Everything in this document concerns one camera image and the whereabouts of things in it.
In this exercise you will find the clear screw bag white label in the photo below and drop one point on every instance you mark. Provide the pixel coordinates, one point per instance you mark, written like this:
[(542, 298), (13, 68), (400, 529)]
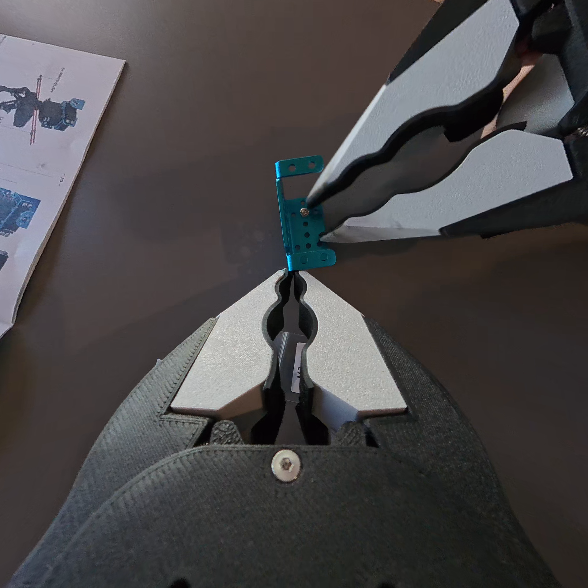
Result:
[(296, 367)]

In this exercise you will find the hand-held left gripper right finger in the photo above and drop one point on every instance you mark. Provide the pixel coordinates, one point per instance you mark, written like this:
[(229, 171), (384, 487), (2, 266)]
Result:
[(353, 363)]

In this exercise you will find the blue perforated U bracket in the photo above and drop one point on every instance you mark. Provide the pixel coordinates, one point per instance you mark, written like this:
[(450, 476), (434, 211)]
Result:
[(287, 220)]

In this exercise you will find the printed instruction booklet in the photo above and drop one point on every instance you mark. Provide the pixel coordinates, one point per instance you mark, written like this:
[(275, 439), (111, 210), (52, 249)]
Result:
[(55, 138)]

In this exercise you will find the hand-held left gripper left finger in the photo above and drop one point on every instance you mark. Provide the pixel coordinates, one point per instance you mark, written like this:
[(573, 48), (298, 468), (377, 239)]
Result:
[(220, 367)]

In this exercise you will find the dark grey desk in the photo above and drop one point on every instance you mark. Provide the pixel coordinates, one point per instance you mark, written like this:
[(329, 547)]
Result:
[(183, 206)]

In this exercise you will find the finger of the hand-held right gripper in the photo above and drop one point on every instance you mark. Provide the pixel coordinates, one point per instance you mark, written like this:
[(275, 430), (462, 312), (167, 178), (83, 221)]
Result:
[(496, 183), (450, 73)]

